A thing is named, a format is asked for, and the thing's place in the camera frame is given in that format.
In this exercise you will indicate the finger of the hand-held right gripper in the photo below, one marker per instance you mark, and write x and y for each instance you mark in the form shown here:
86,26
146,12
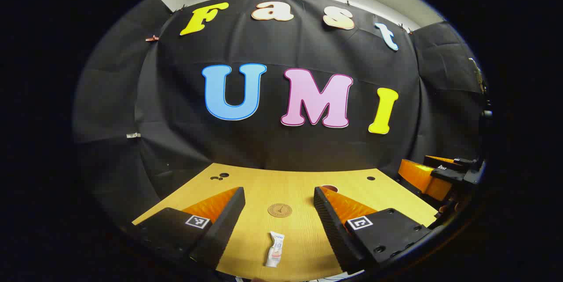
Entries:
420,178
440,161

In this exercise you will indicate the wooden desktop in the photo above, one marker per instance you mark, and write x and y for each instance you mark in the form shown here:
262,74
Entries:
290,185

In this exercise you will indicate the orange cloth clamp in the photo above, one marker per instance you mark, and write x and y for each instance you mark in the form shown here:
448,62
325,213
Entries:
151,38

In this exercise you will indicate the round cork coaster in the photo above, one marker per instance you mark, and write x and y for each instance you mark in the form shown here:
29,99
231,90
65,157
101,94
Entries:
280,210

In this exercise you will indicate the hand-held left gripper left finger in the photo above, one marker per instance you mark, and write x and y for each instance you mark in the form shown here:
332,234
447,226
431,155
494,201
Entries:
228,216

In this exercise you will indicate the black backdrop cloth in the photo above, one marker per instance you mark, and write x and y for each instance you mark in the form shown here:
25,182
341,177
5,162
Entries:
272,150

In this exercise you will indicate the white toothpaste tube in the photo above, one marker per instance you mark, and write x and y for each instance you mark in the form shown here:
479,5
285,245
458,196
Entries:
275,249

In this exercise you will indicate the beige cup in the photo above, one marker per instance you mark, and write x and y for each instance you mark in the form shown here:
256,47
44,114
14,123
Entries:
330,188

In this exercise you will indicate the white cloth clip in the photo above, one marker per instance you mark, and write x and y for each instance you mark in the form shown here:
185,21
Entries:
133,135

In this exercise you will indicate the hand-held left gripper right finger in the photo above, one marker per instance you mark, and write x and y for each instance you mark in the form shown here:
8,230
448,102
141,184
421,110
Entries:
327,216

